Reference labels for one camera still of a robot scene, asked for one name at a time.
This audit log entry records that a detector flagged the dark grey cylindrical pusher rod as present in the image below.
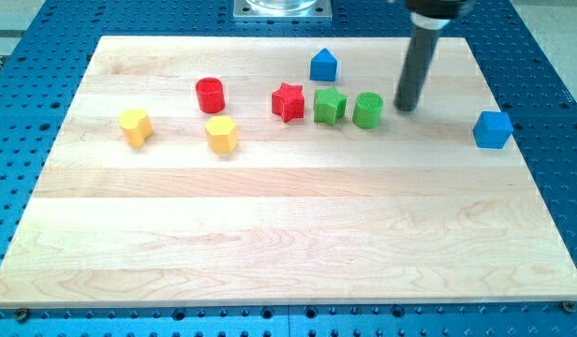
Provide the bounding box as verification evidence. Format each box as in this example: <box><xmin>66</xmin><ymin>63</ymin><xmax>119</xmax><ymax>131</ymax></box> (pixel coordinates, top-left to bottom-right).
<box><xmin>393</xmin><ymin>25</ymin><xmax>440</xmax><ymax>111</ymax></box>

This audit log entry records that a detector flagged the blue cube block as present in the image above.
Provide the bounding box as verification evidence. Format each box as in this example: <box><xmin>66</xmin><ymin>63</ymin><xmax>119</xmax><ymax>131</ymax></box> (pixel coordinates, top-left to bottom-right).
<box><xmin>472</xmin><ymin>111</ymin><xmax>513</xmax><ymax>149</ymax></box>

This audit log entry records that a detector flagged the yellow hexagon block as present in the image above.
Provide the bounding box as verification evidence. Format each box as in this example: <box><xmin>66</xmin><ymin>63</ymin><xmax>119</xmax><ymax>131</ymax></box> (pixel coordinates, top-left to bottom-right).
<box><xmin>205</xmin><ymin>115</ymin><xmax>238</xmax><ymax>154</ymax></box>

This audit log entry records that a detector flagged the green cylinder block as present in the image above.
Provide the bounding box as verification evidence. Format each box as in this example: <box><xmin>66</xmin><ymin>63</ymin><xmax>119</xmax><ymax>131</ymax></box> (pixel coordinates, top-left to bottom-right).
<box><xmin>352</xmin><ymin>92</ymin><xmax>384</xmax><ymax>129</ymax></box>

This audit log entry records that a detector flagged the blue house-shaped block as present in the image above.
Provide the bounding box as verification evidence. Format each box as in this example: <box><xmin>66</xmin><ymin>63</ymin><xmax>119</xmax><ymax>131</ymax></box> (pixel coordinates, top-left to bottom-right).
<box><xmin>309</xmin><ymin>48</ymin><xmax>338</xmax><ymax>82</ymax></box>

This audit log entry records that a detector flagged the green star block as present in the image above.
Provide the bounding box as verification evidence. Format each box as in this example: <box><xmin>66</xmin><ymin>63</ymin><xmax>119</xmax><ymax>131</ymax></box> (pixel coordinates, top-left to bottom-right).
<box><xmin>314</xmin><ymin>86</ymin><xmax>347</xmax><ymax>126</ymax></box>

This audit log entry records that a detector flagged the red star block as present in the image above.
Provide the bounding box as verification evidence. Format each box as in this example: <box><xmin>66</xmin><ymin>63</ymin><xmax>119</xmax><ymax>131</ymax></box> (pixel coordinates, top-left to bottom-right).
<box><xmin>272</xmin><ymin>82</ymin><xmax>305</xmax><ymax>123</ymax></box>

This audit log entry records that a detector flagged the red cylinder block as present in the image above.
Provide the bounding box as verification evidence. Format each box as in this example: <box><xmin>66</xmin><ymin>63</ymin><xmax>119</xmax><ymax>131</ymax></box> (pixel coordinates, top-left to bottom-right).
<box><xmin>195</xmin><ymin>78</ymin><xmax>226</xmax><ymax>113</ymax></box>

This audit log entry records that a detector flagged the light wooden board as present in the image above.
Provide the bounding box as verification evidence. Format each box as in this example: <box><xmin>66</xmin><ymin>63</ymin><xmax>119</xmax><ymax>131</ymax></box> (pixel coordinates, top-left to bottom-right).
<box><xmin>0</xmin><ymin>36</ymin><xmax>577</xmax><ymax>308</ymax></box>

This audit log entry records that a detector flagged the yellow heart block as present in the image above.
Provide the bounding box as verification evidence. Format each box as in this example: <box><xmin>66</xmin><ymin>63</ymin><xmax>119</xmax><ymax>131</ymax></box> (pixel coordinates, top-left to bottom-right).
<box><xmin>118</xmin><ymin>109</ymin><xmax>154</xmax><ymax>148</ymax></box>

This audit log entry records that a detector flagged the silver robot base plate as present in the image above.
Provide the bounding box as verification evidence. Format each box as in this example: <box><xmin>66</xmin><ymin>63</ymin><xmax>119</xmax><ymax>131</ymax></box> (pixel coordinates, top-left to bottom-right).
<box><xmin>232</xmin><ymin>0</ymin><xmax>333</xmax><ymax>22</ymax></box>

